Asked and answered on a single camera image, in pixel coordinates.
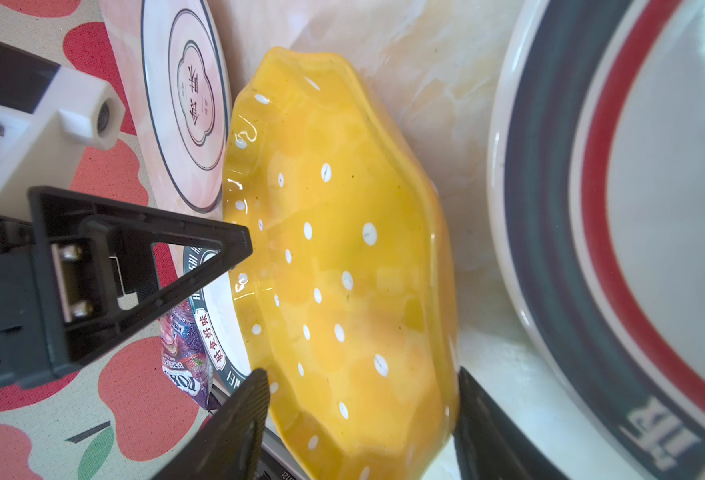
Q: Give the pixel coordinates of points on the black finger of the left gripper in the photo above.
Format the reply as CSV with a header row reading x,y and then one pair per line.
x,y
97,270

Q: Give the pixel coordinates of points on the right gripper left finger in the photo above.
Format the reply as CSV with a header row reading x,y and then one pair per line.
x,y
229,445

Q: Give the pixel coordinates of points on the white plate green red rim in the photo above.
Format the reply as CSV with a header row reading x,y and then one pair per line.
x,y
596,191

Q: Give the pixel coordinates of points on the yellow dotted scalloped plate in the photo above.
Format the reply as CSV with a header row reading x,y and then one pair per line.
x,y
348,300

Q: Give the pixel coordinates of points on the white plate black flower outline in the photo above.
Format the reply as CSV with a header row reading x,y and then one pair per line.
x,y
175,79

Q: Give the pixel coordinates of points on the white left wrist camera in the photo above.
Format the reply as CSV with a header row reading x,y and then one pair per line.
x,y
49,116

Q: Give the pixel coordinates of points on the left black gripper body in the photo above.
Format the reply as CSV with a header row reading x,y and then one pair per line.
x,y
40,293

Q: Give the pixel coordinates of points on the white plate green text rim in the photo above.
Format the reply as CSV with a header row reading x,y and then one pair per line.
x,y
213,308

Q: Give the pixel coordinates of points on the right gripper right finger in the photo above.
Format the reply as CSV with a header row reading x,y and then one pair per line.
x,y
489,445

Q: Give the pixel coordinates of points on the purple snack bag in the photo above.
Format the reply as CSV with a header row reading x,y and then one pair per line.
x,y
184,357

